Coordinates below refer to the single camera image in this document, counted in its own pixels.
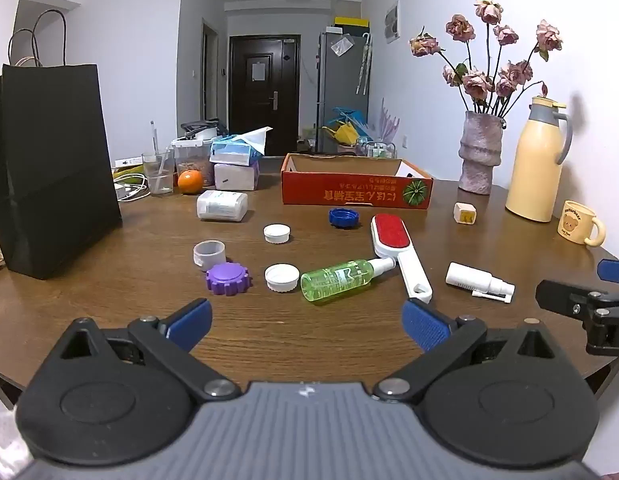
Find blue bottle lid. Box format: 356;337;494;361
329;208;361;229

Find white charger with cable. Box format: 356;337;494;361
114;174;153;203

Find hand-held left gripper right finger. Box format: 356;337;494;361
372;298;565;403

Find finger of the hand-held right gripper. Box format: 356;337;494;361
596;259;619;285
535;280;597;318

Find clear drinking glass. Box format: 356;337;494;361
142;147;174;197

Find yellow thermos jug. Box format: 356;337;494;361
505;96;573;223

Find metal trolley with bottles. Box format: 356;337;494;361
357;137;397;158

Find orange cardboard box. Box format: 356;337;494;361
281;152;434;211

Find grey side door frame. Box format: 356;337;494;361
202;19;219;121

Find white spray bottle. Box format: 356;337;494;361
445;262;516;304

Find green spray bottle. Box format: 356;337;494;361
300;256;396;303

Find purple tissue pack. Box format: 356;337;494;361
214;160;261;192

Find dried pink roses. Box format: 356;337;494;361
408;0;563;118

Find yellow and black box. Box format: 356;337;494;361
334;16;370;33

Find purple wall decoration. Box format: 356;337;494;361
378;99;401;143

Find yellow bear mug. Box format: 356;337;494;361
558;201;607;248

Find dark cloth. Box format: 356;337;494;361
182;119;225;141

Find purple fluffy ball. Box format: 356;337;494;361
206;262;252;297

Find clear folded umbrella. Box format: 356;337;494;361
363;32;373;95

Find red and white lint brush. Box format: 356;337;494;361
370;213;433;305

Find pink textured vase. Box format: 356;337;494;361
458;110;506;196

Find clear plastic food container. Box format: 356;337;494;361
172;136;215;187

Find black paper bag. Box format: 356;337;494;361
0;10;124;281

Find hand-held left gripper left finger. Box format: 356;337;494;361
44;298;243;403

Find small grey plastic cup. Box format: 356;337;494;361
193;240;227;272

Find white wall panel box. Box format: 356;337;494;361
384;1;401;43

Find blue folding stool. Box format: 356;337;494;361
332;106;367;133

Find yellow bag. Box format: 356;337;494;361
322;122;360;147

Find dark brown door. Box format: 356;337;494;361
228;35;301;157

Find white pill bottle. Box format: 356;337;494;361
196;190;249;222

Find blue tissue pack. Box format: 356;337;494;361
210;126;273;167

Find orange fruit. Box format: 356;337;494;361
178;170;204;195

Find grey refrigerator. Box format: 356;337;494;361
317;31;370;153

